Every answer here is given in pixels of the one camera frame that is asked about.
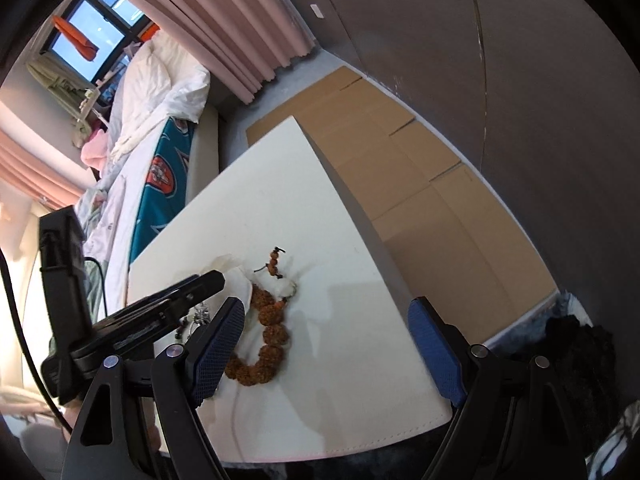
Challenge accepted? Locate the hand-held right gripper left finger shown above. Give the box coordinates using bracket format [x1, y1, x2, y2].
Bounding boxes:
[60, 296, 247, 480]

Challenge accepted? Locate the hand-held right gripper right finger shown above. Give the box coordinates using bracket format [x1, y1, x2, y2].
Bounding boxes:
[407, 296, 588, 480]

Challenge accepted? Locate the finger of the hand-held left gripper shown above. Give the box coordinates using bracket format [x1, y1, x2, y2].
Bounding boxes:
[142, 270, 226, 313]

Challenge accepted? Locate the white cloth pouch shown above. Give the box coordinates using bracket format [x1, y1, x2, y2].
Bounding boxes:
[200, 255, 254, 322]

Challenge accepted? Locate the large brown bead bracelet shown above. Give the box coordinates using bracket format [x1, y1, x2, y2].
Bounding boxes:
[224, 282, 291, 387]

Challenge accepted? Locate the white bed blanket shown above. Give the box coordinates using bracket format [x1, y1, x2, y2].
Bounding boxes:
[82, 160, 146, 311]

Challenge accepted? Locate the light floral quilt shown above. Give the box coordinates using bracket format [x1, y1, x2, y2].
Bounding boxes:
[75, 187, 126, 233]

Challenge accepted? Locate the narrow pink curtain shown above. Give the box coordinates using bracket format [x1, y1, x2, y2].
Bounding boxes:
[0, 102, 86, 208]

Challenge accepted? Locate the white low table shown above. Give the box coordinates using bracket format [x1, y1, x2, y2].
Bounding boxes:
[127, 116, 453, 463]

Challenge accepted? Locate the bed with white sheets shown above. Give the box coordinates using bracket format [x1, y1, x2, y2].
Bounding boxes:
[75, 105, 221, 321]

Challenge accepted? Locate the pink plush toy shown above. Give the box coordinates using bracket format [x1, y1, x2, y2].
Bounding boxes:
[80, 127, 112, 168]

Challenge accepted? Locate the flattened cardboard sheet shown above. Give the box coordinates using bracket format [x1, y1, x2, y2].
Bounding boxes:
[246, 66, 557, 346]

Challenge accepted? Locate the green hanging cloth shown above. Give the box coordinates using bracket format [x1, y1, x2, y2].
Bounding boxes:
[27, 57, 83, 111]

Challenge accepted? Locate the white duvet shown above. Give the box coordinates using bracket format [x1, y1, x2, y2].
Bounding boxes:
[107, 30, 211, 161]

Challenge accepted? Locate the orange hanging cloth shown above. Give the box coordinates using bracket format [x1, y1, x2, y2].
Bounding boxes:
[52, 15, 98, 61]

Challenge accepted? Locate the wide pink curtain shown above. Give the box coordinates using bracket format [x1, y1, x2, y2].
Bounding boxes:
[97, 0, 315, 106]

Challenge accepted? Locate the dark framed window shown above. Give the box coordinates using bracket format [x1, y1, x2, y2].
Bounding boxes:
[37, 0, 161, 86]

